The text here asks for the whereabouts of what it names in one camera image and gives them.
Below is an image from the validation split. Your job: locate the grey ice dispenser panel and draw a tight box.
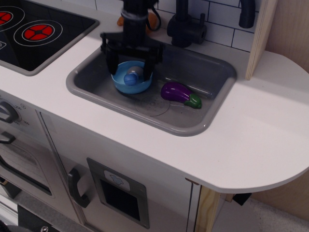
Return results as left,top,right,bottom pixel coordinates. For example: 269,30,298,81
87,158,150,229

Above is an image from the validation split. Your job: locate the grey toy sink basin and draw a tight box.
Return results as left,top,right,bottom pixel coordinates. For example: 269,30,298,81
66,44,237,136

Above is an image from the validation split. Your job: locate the grey oven door handle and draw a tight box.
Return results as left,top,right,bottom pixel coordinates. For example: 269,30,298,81
0,131,16,145

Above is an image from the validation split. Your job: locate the grey oven knob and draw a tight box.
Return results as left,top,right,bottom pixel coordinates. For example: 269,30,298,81
0,101,19,123

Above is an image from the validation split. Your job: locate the black toy stovetop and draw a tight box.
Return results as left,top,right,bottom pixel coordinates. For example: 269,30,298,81
0,0,99,76

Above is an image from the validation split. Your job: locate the light wooden side post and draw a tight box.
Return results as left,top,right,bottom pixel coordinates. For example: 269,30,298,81
245,0,278,80

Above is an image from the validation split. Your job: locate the blue and grey toy spoon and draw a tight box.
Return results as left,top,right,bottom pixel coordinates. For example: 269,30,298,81
124,66,143,86

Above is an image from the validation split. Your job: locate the white toy cabinet door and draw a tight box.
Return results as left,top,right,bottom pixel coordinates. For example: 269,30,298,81
41,113,199,232

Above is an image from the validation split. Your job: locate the white toy oven door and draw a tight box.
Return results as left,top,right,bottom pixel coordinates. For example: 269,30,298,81
0,129,80,222

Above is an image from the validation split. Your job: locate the orange toy chicken drumstick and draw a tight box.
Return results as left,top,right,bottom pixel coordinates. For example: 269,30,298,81
117,13,159,35

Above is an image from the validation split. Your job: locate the black toy faucet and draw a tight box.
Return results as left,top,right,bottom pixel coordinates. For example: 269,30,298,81
167,0,255,48

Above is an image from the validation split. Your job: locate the purple toy eggplant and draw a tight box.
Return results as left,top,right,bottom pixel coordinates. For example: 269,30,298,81
161,82,202,109

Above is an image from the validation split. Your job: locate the light blue plastic bowl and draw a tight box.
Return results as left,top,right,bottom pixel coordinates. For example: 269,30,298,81
112,61,152,94

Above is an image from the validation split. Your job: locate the grey cabinet door handle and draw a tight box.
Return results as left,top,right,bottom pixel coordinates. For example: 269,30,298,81
67,168,90,208

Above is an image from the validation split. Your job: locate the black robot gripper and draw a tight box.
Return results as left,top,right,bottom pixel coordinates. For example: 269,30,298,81
100,17,163,81

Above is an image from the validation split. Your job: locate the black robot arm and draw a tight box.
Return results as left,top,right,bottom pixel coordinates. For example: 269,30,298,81
100,0,164,80

